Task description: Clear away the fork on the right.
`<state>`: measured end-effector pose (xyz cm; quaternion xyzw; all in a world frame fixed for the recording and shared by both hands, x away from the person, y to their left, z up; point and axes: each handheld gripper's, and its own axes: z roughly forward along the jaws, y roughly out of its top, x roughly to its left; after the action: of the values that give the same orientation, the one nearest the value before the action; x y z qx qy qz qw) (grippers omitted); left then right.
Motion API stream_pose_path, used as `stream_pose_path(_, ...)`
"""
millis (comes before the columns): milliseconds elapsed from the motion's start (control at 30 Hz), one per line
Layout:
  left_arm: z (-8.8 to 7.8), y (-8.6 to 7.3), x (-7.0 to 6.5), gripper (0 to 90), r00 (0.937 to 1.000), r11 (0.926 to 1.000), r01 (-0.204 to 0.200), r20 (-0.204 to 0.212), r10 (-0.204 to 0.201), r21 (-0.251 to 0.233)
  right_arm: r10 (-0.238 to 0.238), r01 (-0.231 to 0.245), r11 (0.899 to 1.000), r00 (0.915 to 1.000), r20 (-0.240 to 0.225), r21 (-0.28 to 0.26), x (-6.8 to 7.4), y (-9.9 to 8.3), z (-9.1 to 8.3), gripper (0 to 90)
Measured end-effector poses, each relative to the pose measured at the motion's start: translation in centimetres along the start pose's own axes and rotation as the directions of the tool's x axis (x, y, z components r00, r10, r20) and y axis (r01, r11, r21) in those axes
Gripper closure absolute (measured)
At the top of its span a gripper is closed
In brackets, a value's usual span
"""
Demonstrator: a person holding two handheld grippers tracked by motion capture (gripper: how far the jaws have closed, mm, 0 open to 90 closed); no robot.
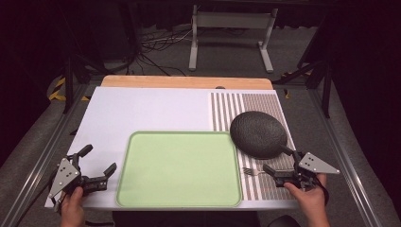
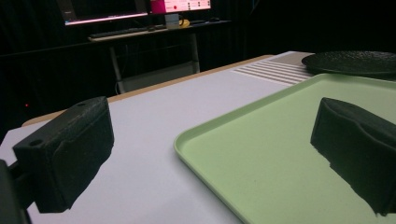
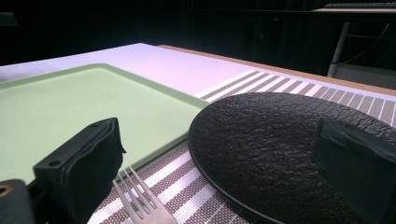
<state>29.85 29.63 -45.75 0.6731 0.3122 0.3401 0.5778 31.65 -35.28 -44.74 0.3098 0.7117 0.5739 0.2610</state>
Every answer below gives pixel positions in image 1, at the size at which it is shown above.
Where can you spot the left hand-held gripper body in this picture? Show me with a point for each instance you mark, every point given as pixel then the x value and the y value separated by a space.
pixel 64 176

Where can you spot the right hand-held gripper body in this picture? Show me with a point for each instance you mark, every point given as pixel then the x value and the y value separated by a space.
pixel 315 165

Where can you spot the silver fork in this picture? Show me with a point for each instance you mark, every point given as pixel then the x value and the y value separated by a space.
pixel 252 171

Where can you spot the dark textured oval plate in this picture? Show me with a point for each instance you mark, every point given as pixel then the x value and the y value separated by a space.
pixel 258 134

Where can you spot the light green tray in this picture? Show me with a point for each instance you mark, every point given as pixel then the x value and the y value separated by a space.
pixel 179 168

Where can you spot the person's left hand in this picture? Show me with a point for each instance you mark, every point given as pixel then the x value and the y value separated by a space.
pixel 73 201

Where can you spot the person's right hand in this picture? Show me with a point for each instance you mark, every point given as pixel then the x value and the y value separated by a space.
pixel 310 197

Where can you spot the striped placemat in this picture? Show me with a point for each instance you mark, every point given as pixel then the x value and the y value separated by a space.
pixel 265 104

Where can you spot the white table board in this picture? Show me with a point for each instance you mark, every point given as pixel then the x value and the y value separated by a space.
pixel 142 110

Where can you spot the black stand leg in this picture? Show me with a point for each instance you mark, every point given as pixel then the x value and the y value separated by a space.
pixel 68 82

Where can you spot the black tripod legs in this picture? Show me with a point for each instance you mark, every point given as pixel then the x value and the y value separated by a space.
pixel 318 72

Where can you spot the person's dark clothing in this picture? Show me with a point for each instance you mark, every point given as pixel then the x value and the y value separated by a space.
pixel 189 219

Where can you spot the small dark knob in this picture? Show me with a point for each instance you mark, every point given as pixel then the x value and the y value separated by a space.
pixel 220 87

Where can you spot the grey metal stand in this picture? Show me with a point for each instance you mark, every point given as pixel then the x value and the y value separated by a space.
pixel 231 20

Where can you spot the aluminium frame rail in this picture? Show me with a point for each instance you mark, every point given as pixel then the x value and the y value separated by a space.
pixel 346 164
pixel 41 157

